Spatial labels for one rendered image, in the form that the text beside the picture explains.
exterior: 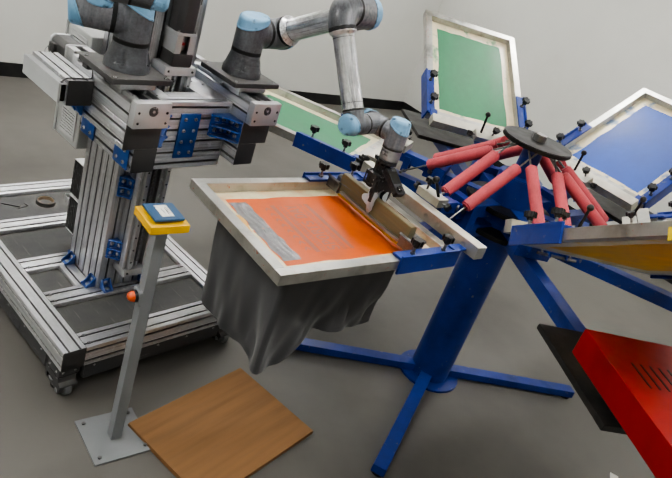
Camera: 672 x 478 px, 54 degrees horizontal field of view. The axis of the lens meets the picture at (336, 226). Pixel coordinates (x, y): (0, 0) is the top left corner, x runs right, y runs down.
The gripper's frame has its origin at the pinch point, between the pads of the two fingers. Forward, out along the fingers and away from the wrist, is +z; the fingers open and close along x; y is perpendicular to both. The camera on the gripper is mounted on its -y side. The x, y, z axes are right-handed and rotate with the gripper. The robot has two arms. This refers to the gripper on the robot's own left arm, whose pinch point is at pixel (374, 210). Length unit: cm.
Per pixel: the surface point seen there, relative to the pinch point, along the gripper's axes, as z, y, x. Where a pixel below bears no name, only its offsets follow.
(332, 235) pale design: 5.3, -6.0, 22.6
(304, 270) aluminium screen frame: 2, -28, 51
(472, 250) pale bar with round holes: -0.7, -31.8, -21.7
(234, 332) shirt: 45, -3, 50
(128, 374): 68, 11, 78
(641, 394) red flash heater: -9, -109, 2
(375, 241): 5.4, -11.9, 7.0
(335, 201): 5.2, 16.5, 4.2
